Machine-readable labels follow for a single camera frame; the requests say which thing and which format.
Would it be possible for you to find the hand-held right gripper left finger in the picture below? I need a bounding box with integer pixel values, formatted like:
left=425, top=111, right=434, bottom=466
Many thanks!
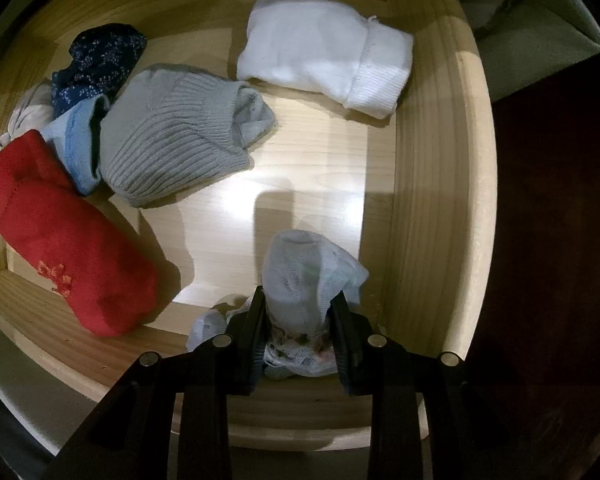
left=42, top=285, right=268, bottom=480

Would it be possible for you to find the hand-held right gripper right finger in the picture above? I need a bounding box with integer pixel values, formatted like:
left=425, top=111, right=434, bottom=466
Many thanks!
left=330, top=292, right=546, bottom=480

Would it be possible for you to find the pale blue patterned sock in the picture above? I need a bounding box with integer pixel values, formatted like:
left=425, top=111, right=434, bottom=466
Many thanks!
left=186, top=230, right=370, bottom=381

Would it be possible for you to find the grey-fronted wooden drawer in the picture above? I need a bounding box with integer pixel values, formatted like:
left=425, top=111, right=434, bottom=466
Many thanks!
left=0, top=0, right=498, bottom=480

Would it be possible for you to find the grey sock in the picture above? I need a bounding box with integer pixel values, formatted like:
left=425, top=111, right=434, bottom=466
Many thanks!
left=99, top=64, right=277, bottom=208

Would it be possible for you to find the red underwear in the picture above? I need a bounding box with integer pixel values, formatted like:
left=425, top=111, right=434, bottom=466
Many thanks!
left=0, top=129, right=160, bottom=337

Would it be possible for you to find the light blue sock bundle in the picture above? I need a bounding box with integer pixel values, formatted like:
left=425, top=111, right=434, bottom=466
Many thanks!
left=42, top=94, right=112, bottom=197

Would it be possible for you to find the white sock bundle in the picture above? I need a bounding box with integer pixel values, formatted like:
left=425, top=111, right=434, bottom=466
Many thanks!
left=236, top=0, right=415, bottom=121

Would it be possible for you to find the dark blue sock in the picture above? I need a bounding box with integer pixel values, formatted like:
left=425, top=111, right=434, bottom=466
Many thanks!
left=50, top=24, right=148, bottom=118

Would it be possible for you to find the small off-white underwear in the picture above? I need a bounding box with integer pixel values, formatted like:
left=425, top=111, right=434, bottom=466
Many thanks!
left=0, top=80, right=56, bottom=157

